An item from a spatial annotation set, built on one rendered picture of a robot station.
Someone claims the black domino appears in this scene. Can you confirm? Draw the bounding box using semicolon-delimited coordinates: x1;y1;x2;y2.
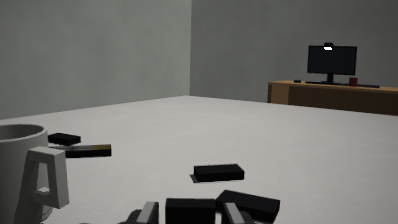
72;144;112;158
48;133;81;146
215;190;280;224
49;146;74;158
194;164;245;183
165;198;216;224

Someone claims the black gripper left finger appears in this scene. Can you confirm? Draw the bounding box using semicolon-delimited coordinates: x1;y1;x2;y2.
118;201;159;224

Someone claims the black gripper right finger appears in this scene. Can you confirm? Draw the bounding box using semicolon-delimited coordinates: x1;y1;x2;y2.
221;203;258;224

